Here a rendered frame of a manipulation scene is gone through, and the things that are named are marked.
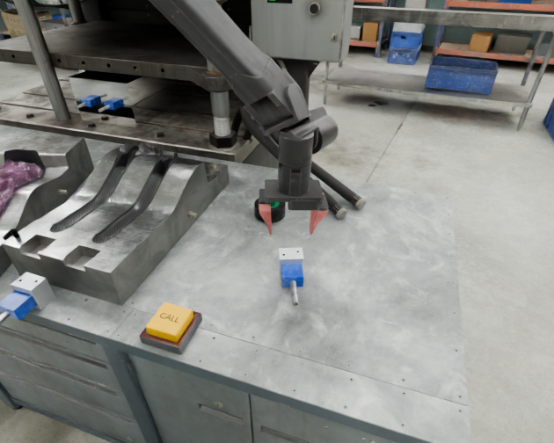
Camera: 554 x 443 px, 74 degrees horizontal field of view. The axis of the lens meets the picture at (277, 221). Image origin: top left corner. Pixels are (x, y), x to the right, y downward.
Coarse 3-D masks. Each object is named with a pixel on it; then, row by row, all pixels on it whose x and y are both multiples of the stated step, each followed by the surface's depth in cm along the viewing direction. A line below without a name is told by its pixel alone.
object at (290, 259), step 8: (280, 248) 78; (288, 248) 78; (296, 248) 78; (280, 256) 76; (288, 256) 76; (296, 256) 76; (280, 264) 76; (288, 264) 76; (296, 264) 76; (280, 272) 77; (288, 272) 74; (296, 272) 74; (288, 280) 73; (296, 280) 73; (296, 296) 70; (296, 304) 69
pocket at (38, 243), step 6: (36, 234) 76; (30, 240) 75; (36, 240) 76; (42, 240) 77; (48, 240) 76; (54, 240) 75; (24, 246) 74; (30, 246) 75; (36, 246) 77; (42, 246) 77; (24, 252) 74; (30, 252) 75; (36, 252) 75
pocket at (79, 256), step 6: (78, 246) 73; (84, 246) 73; (72, 252) 72; (78, 252) 74; (84, 252) 74; (90, 252) 74; (96, 252) 73; (66, 258) 71; (72, 258) 72; (78, 258) 74; (84, 258) 74; (90, 258) 74; (66, 264) 71; (72, 264) 73; (78, 264) 73; (84, 270) 70
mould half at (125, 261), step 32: (192, 160) 93; (96, 192) 89; (128, 192) 88; (160, 192) 87; (192, 192) 90; (32, 224) 79; (96, 224) 79; (128, 224) 79; (160, 224) 80; (192, 224) 93; (64, 256) 71; (96, 256) 71; (128, 256) 71; (160, 256) 82; (64, 288) 76; (96, 288) 72; (128, 288) 73
